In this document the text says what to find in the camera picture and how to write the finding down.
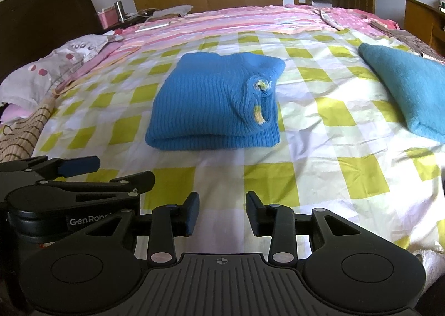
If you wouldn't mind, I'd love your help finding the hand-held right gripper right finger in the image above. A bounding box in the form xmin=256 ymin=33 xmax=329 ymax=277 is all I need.
xmin=245 ymin=191 xmax=363 ymax=265

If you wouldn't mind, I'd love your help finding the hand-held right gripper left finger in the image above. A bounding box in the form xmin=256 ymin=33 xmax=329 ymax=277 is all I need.
xmin=83 ymin=192 xmax=201 ymax=267

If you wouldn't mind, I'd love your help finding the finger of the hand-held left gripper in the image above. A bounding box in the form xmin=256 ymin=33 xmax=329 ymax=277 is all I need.
xmin=0 ymin=155 xmax=102 ymax=182
xmin=36 ymin=170 xmax=156 ymax=198

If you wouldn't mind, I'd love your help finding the blue knit sweater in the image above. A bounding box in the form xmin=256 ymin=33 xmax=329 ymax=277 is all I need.
xmin=144 ymin=52 xmax=286 ymax=150

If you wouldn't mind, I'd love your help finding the beige striped knit garment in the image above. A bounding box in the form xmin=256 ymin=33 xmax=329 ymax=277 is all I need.
xmin=0 ymin=97 xmax=57 ymax=164

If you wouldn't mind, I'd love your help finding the grey pillow with pink dots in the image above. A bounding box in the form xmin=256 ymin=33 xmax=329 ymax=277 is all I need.
xmin=0 ymin=33 xmax=121 ymax=110

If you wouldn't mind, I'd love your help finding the yellow checked bed sheet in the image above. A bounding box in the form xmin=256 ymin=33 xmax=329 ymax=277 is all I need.
xmin=29 ymin=25 xmax=445 ymax=263

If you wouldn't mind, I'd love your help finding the pink storage box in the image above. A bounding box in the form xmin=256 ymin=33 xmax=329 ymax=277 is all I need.
xmin=98 ymin=8 xmax=121 ymax=26

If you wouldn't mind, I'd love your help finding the white flat strip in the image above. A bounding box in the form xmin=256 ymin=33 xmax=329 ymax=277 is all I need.
xmin=134 ymin=22 xmax=173 ymax=33

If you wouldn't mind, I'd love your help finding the dark wooden headboard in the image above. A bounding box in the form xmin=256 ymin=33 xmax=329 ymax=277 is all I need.
xmin=0 ymin=0 xmax=105 ymax=84

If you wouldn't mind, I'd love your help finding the white crumpled cloth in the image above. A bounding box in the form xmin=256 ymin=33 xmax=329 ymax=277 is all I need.
xmin=144 ymin=4 xmax=194 ymax=20

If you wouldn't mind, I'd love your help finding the white towel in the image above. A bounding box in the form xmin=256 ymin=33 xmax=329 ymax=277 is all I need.
xmin=412 ymin=249 xmax=445 ymax=279

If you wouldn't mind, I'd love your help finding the pink striped blanket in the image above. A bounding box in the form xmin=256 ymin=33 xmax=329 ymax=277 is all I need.
xmin=63 ymin=3 xmax=400 ymax=69

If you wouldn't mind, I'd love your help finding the teal blue pillow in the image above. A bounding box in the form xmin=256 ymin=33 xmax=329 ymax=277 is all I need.
xmin=358 ymin=42 xmax=445 ymax=144

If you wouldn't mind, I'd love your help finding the pink floral cloth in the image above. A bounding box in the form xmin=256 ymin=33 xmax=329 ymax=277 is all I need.
xmin=319 ymin=7 xmax=445 ymax=63

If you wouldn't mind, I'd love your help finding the wooden desk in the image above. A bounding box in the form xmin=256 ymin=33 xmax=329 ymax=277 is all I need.
xmin=403 ymin=0 xmax=445 ymax=56

